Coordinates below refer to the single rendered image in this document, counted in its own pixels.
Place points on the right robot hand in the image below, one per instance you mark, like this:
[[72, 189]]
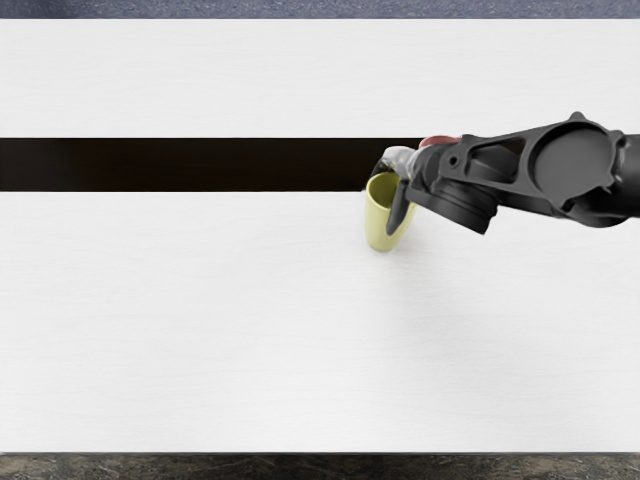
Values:
[[400, 159]]

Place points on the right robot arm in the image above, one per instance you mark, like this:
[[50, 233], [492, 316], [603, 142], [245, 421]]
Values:
[[550, 170]]

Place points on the red cup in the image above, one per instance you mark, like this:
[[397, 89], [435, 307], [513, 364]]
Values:
[[434, 141]]

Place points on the yellow-green cup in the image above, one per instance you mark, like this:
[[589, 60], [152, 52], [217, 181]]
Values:
[[379, 220]]

